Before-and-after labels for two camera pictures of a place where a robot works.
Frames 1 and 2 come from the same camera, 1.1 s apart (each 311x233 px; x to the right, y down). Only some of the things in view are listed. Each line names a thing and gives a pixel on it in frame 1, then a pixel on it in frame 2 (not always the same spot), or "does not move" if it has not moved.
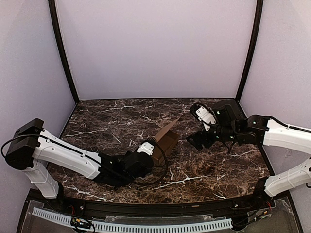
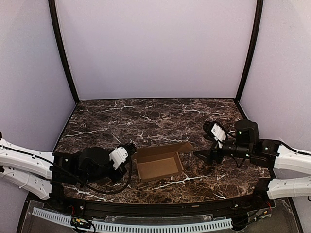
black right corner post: [260, 4] does not move
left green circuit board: [76, 222] does not move
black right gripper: [202, 135] -> [216, 152]
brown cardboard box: [168, 139] -> [159, 161]
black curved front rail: [100, 207] does not move
